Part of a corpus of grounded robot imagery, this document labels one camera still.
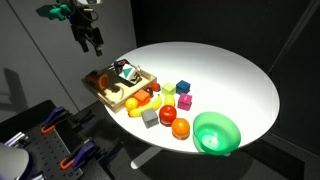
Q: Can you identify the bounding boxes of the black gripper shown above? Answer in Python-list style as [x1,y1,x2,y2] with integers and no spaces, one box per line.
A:
[69,13,104,57]

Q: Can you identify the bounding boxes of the orange plush block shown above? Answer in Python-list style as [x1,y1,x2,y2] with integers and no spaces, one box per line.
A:
[84,70,111,91]

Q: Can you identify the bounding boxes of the white plush block teal triangle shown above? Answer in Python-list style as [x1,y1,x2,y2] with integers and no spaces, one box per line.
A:
[118,63,138,82]

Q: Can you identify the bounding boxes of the wooden tray box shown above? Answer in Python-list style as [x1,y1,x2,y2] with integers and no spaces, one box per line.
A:
[80,63,158,114]

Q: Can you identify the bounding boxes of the yellow toy lemon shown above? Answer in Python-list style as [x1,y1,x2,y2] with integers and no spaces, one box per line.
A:
[124,97,140,113]

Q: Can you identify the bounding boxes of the orange cube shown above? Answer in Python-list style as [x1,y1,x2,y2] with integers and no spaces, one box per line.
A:
[133,89,152,108]

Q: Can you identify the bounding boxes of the small red toy fruit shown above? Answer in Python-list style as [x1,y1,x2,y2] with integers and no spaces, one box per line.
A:
[150,82,161,93]

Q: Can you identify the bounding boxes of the yellow toy banana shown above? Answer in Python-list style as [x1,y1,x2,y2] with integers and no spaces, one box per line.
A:
[128,94,164,119]

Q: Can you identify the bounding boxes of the light green cube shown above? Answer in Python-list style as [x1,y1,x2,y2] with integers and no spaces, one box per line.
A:
[161,82,177,97]

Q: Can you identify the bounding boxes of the gray cube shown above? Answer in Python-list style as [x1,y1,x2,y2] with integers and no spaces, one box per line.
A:
[140,107,160,129]

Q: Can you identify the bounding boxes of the yellow-green toy fruit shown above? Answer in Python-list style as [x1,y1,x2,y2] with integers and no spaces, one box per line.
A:
[163,93,177,107]

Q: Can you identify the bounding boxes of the blue cube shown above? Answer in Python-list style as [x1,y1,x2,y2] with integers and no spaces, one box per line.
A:
[175,79,191,95]

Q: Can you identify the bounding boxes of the red toy tomato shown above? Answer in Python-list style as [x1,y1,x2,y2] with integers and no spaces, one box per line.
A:
[158,104,178,127]

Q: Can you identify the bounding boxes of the magenta cube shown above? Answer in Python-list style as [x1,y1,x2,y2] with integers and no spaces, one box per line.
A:
[177,92,193,112]

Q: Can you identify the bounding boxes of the black perforated mounting board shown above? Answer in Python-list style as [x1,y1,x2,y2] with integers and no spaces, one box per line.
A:
[0,99,116,180]

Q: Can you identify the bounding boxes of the aluminium extrusion bar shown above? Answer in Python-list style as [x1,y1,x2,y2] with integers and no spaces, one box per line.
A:
[3,131,30,148]

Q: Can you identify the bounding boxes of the toy orange fruit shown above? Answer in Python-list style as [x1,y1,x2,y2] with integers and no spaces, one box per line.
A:
[171,117,191,141]

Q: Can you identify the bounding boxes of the white table leg base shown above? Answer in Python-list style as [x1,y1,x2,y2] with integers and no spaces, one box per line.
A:
[130,146,163,170]

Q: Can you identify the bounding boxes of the green plastic bowl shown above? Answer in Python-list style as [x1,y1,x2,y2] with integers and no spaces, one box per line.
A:
[192,111,242,156]

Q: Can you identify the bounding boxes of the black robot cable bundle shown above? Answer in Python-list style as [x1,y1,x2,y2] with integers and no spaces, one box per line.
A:
[74,4,101,23]

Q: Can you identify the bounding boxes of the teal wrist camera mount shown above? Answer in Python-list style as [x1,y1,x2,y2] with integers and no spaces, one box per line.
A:
[49,3,73,21]

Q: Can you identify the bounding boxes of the purple clamp orange handle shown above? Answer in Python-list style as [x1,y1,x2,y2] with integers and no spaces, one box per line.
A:
[59,139,98,171]
[40,106,70,135]

